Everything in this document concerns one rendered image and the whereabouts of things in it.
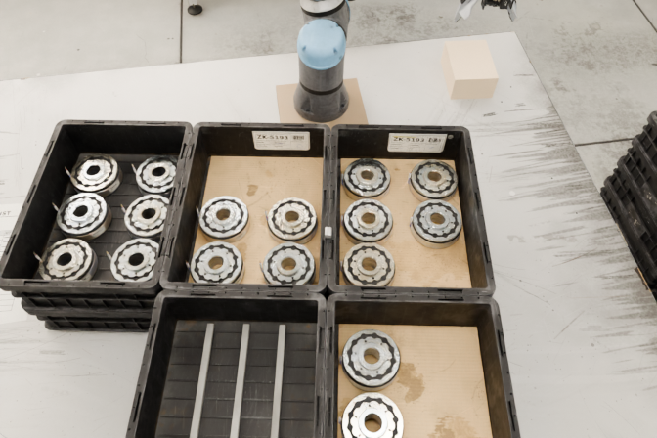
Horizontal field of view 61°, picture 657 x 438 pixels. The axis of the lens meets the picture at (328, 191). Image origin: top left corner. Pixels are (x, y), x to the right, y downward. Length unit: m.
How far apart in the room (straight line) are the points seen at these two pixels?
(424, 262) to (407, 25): 2.00
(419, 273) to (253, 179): 0.42
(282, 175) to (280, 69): 0.51
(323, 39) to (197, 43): 1.61
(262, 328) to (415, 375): 0.29
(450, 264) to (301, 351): 0.35
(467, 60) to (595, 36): 1.62
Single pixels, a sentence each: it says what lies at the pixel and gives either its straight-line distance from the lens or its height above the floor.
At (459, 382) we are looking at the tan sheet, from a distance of 1.06.
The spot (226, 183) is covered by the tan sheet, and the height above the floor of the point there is 0.83.
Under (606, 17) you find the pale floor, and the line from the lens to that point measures 3.35.
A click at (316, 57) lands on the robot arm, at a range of 1.36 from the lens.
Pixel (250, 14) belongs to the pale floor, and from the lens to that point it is 3.07.
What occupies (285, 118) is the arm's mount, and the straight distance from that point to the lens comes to 1.50.
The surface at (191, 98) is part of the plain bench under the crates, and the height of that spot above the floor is 0.70.
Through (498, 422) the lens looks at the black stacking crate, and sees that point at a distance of 1.02.
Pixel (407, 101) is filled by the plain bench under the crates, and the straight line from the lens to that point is 1.60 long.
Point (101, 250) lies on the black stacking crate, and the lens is 1.24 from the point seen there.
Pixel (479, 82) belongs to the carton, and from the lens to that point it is 1.60.
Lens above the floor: 1.83
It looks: 55 degrees down
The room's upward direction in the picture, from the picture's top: straight up
